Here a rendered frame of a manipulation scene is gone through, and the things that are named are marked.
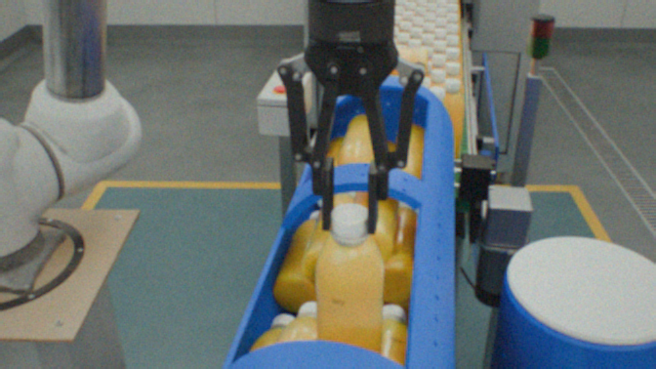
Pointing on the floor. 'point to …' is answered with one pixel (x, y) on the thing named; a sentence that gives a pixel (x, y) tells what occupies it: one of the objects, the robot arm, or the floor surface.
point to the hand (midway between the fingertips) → (350, 197)
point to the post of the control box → (286, 173)
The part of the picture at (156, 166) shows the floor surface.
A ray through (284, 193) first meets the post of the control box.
